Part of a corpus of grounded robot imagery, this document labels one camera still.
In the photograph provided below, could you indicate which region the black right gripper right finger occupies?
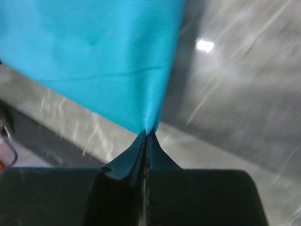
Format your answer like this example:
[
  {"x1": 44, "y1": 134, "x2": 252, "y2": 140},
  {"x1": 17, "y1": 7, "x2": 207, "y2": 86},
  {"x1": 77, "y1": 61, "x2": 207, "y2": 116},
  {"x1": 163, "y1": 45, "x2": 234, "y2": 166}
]
[{"x1": 145, "y1": 132, "x2": 268, "y2": 226}]

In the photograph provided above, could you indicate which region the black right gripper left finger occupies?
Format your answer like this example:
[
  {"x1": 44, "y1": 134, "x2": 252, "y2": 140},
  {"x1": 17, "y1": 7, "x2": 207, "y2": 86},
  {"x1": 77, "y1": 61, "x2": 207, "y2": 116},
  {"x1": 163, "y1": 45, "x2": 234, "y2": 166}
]
[{"x1": 0, "y1": 132, "x2": 146, "y2": 226}]

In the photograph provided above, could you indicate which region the teal t-shirt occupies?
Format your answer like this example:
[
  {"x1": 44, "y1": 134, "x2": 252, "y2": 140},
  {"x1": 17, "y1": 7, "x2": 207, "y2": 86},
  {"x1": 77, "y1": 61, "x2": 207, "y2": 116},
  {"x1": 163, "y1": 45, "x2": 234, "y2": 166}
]
[{"x1": 0, "y1": 0, "x2": 185, "y2": 133}]

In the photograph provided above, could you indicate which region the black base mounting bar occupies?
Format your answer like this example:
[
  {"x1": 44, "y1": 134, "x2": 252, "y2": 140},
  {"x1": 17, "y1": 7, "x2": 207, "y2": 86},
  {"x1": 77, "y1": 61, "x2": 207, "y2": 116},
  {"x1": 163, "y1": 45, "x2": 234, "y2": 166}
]
[{"x1": 0, "y1": 100, "x2": 105, "y2": 167}]

